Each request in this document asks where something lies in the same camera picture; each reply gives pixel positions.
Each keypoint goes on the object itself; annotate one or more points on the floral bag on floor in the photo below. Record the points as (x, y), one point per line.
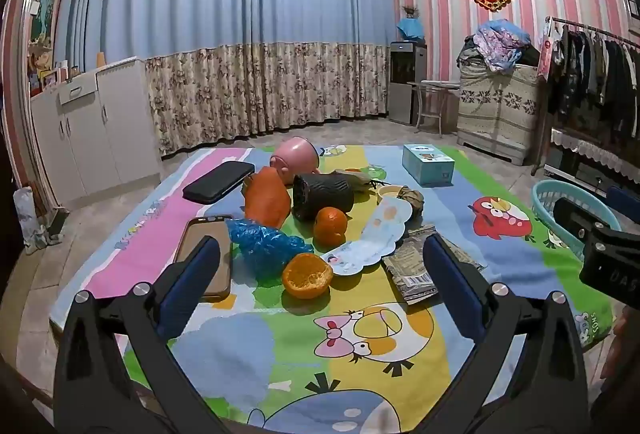
(32, 219)

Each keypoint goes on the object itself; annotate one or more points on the black phone case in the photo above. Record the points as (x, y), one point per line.
(217, 181)

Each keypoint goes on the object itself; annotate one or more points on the low shelf with lace cloth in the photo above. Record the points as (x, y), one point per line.
(592, 152)

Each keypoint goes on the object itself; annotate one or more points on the metal clothes rack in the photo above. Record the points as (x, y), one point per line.
(590, 28)

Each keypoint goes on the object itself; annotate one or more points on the blue and floral curtain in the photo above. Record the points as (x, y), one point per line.
(240, 29)

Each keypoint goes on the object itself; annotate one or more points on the grey water dispenser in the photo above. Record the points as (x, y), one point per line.
(406, 82)

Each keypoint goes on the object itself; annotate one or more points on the beige cloth bow pouch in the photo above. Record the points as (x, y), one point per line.
(357, 179)

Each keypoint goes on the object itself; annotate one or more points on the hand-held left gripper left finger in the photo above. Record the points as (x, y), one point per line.
(192, 284)

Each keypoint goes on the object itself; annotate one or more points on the white cabinet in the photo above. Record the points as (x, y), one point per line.
(95, 129)

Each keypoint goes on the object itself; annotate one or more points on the photo frames on cabinet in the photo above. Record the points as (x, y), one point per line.
(52, 74)

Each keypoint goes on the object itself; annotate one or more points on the small round side table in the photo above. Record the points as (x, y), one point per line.
(435, 102)

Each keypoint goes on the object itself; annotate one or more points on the white printed wrapper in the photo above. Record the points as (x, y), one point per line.
(375, 234)

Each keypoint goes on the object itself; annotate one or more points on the colourful wall poster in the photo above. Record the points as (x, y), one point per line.
(44, 4)

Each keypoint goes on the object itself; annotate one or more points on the blue bag on dispenser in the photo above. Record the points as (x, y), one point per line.
(411, 28)

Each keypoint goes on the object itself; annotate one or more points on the pile of clothes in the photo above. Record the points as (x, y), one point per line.
(495, 44)

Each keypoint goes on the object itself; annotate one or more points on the person's right hand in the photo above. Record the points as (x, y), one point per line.
(616, 346)

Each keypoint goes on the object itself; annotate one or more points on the small potted plant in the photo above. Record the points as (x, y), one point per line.
(411, 10)

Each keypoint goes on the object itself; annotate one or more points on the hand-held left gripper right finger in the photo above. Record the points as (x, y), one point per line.
(452, 284)

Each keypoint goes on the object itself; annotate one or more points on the pink hanging bag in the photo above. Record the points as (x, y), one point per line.
(549, 52)

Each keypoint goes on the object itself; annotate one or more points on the row of hanging clothes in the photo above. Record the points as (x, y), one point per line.
(595, 69)

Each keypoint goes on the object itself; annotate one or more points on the phone in brown case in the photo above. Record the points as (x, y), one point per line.
(197, 241)

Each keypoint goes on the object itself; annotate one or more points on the cartoon printed play mat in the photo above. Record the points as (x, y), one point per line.
(310, 339)

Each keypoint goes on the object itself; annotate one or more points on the orange plastic packet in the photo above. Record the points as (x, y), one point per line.
(265, 199)

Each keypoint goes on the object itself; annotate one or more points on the half orange peel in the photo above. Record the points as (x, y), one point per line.
(306, 276)

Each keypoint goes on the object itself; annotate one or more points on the cloth covered cabinet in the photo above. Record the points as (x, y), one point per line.
(497, 107)

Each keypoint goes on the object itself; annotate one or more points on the whole tangerine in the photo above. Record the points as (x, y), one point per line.
(330, 226)

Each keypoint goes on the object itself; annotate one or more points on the teal tissue box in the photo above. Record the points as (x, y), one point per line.
(427, 164)

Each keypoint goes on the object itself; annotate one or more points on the teal plastic basket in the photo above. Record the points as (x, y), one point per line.
(547, 204)

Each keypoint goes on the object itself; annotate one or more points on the grey printed packet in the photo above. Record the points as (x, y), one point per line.
(407, 266)

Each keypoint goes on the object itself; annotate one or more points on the pink plastic cup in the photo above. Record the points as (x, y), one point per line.
(295, 159)

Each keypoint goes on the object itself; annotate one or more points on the blue plastic bag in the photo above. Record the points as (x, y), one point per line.
(260, 246)

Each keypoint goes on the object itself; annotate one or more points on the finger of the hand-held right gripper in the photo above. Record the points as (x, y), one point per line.
(575, 216)

